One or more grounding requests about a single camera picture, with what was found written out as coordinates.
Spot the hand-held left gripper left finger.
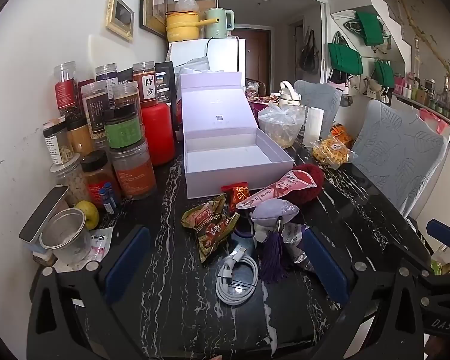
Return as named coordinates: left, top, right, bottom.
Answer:
left=27, top=225, right=152, bottom=360

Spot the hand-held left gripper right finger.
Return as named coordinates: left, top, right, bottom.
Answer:
left=303, top=228, right=425, bottom=360

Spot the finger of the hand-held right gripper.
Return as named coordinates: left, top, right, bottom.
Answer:
left=389, top=240, right=450, bottom=300
left=427, top=218, right=450, bottom=251

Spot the silver purple snack packet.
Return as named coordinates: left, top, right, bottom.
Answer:
left=281, top=222, right=316, bottom=273

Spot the lavender sachet with tassel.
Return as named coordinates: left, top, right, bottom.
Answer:
left=249, top=199, right=301, bottom=284

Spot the dark red fluffy scrunchie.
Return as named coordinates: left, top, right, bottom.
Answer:
left=289, top=163, right=325, bottom=204

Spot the green brown snack packet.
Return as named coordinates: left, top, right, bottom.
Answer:
left=181, top=193, right=241, bottom=264

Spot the pink printed packet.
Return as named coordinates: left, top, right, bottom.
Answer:
left=235, top=170, right=319, bottom=211

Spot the red snack packet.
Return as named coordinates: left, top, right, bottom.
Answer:
left=221, top=182, right=251, bottom=211

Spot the white gift box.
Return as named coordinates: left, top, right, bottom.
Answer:
left=176, top=71, right=295, bottom=200

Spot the pink white sachet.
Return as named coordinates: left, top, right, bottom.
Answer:
left=88, top=226, right=115, bottom=262

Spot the yellow lemon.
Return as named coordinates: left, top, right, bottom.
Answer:
left=74, top=200, right=100, bottom=231

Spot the metal cup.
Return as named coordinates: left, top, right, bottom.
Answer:
left=40, top=208, right=92, bottom=265

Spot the red label spice jar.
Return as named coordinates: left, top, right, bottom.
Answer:
left=80, top=150, right=115, bottom=211

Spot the orange label clear jar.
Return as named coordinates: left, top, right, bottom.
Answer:
left=109, top=140, right=158, bottom=200

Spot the clear jar of nuts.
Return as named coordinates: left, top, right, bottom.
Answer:
left=54, top=154, right=91, bottom=207

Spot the grey leaf-pattern chair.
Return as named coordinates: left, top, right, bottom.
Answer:
left=350, top=99, right=449, bottom=218
left=293, top=79, right=342, bottom=140

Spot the grey tin box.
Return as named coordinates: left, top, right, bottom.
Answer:
left=18, top=186, right=69, bottom=243

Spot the waffle cookie packet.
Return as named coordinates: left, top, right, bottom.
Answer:
left=310, top=138, right=355, bottom=170

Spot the pink plastic bag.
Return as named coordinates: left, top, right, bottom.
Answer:
left=419, top=107, right=450, bottom=136

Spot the orange snack packet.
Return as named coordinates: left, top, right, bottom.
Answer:
left=329, top=123, right=353, bottom=149

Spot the red canister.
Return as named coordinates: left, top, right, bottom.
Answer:
left=140, top=103, right=176, bottom=167

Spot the green label black-lid jar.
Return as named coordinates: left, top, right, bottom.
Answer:
left=103, top=104, right=145, bottom=151

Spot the jar of yellow powder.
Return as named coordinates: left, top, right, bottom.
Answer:
left=66, top=116, right=95, bottom=155

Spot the row of cosmetic bottles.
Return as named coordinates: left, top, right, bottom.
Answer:
left=393, top=71, right=450, bottom=121

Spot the white paper roll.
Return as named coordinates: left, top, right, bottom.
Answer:
left=302, top=106, right=325, bottom=148

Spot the small white label jar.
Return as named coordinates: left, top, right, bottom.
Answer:
left=42, top=116, right=74, bottom=166

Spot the clear plastic bag with bowl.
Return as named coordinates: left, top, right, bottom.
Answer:
left=257, top=101, right=308, bottom=149

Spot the black label jar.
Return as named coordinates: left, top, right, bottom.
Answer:
left=80, top=80, right=112, bottom=142

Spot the green tote bag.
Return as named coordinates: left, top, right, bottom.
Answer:
left=373, top=59, right=395, bottom=87
left=328, top=31, right=364, bottom=76

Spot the jar of brown powder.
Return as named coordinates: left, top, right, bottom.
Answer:
left=112, top=81, right=140, bottom=110

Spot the purple instant noodle cup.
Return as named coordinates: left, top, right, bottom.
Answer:
left=247, top=95, right=280, bottom=121

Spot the white kettle bottle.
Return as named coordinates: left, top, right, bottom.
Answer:
left=277, top=80, right=301, bottom=110

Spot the white label orange jar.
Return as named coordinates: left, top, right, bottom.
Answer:
left=132, top=61, right=159, bottom=110

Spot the tall red label jar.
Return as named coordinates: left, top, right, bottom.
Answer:
left=53, top=62, right=80, bottom=118

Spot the black printed pouch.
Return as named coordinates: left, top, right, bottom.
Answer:
left=154, top=61, right=179, bottom=121

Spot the clear snack bag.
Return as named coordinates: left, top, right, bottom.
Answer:
left=245, top=78, right=267, bottom=98

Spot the dark blue label jar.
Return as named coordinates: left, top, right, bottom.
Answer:
left=95, top=64, right=119, bottom=84

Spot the dry bamboo branch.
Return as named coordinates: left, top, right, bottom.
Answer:
left=393, top=0, right=450, bottom=80

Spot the white plastic mailer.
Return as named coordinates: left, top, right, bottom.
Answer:
left=174, top=56, right=211, bottom=76

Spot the black hanging bag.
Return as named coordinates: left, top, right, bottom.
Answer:
left=299, top=29, right=320, bottom=75

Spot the brown door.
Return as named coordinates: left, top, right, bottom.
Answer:
left=234, top=26, right=271, bottom=87

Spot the white fridge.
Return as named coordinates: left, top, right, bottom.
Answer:
left=167, top=37, right=247, bottom=83

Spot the yellow pot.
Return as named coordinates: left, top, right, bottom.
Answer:
left=165, top=11, right=207, bottom=43

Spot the light green kettle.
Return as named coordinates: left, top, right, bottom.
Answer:
left=204, top=7, right=235, bottom=40

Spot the crumpled clear plastic bag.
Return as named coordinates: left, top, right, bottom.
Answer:
left=174, top=0, right=198, bottom=14

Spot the white charging cable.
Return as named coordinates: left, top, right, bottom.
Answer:
left=214, top=245, right=260, bottom=307

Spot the black power cable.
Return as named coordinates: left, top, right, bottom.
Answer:
left=205, top=37, right=215, bottom=70

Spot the cream picture frame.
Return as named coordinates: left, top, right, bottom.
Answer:
left=104, top=0, right=136, bottom=43

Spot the dark gold picture frame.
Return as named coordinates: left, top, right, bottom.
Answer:
left=139, top=0, right=169, bottom=38

